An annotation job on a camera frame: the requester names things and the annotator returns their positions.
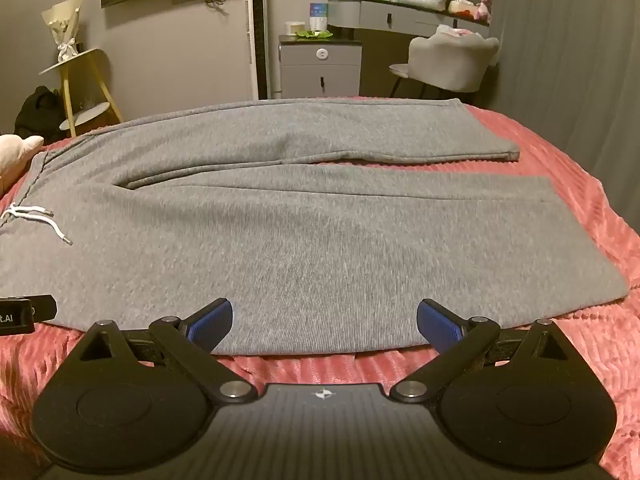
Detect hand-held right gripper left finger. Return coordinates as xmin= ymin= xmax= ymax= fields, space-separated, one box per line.
xmin=75 ymin=297 xmax=256 ymax=406

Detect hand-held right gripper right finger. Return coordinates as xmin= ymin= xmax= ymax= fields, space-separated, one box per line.
xmin=389 ymin=298 xmax=577 ymax=405

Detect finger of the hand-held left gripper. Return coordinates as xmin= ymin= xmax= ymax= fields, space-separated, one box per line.
xmin=30 ymin=294 xmax=58 ymax=322

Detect grey pants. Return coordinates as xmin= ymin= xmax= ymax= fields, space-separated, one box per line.
xmin=0 ymin=97 xmax=630 ymax=359

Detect cream pillow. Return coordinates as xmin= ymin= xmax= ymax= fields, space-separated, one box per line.
xmin=0 ymin=134 xmax=45 ymax=196

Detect black backpack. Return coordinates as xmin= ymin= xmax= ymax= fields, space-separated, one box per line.
xmin=13 ymin=86 xmax=67 ymax=144

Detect pink ribbed blanket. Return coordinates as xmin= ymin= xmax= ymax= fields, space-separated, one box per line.
xmin=0 ymin=104 xmax=640 ymax=480

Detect yellow side table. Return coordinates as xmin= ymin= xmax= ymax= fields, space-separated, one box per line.
xmin=39 ymin=48 xmax=124 ymax=137

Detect grey upholstered chair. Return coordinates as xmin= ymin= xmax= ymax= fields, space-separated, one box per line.
xmin=388 ymin=25 xmax=501 ymax=107

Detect grey nightstand cabinet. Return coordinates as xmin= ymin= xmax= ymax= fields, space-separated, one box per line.
xmin=278 ymin=34 xmax=362 ymax=99

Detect wrapped flower bouquet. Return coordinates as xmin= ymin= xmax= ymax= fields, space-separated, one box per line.
xmin=40 ymin=0 xmax=84 ymax=64

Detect pink white cloth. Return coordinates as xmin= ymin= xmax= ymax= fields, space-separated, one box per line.
xmin=436 ymin=24 xmax=490 ymax=42

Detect white tower air conditioner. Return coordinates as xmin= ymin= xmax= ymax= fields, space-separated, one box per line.
xmin=243 ymin=0 xmax=272 ymax=101

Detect grey curtain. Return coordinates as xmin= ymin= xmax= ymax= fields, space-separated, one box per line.
xmin=487 ymin=0 xmax=640 ymax=196

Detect grey vanity desk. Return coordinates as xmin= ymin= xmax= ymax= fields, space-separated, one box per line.
xmin=327 ymin=0 xmax=492 ymax=31

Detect white blue box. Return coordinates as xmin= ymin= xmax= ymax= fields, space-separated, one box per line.
xmin=308 ymin=3 xmax=330 ymax=31

